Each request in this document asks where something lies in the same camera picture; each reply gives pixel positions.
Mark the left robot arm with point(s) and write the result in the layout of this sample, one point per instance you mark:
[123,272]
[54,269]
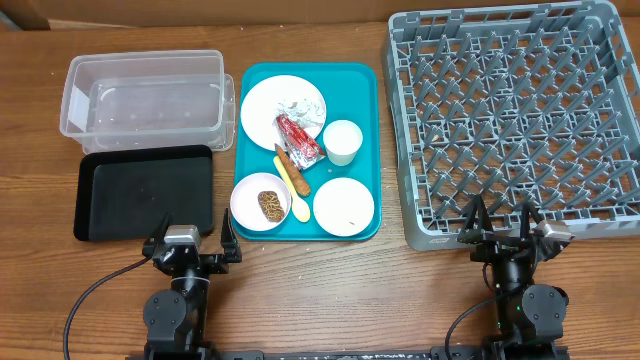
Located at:
[175,318]

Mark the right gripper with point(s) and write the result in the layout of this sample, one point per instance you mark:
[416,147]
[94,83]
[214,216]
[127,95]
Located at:
[495,245]

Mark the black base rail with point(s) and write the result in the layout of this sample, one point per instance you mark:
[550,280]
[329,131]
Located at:
[435,353]

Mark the white cup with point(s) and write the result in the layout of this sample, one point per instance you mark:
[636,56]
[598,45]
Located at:
[342,140]

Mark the grey dishwasher rack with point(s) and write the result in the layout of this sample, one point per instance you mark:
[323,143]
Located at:
[525,104]

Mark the large white plate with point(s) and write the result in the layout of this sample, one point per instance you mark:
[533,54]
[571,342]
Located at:
[258,109]

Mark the pale green bowl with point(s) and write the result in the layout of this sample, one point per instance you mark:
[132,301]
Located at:
[343,207]

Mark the yellow plastic spoon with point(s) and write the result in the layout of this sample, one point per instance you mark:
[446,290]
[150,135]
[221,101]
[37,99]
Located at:
[299,207]

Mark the black plastic tray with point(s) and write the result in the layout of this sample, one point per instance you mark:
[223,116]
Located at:
[124,195]

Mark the foil wrapper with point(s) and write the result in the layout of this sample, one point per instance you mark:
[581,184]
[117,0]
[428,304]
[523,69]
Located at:
[309,114]

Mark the carrot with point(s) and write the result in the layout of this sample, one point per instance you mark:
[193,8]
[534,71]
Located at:
[301,186]

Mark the red snack wrapper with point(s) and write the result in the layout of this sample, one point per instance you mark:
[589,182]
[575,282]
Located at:
[303,149]

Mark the brown food chunk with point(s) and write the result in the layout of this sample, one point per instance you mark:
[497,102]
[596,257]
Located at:
[270,206]

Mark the pink bowl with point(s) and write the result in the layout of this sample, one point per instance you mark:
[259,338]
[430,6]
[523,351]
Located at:
[244,203]

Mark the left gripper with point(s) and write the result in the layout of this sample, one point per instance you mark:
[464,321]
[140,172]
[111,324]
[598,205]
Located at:
[218,264]

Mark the teal plastic serving tray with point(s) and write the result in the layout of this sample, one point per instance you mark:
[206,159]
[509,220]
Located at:
[350,93]

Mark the clear plastic waste bin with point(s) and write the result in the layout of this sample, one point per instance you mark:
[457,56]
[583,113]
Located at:
[149,99]

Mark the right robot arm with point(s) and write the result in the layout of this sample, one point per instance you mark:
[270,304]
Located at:
[529,315]

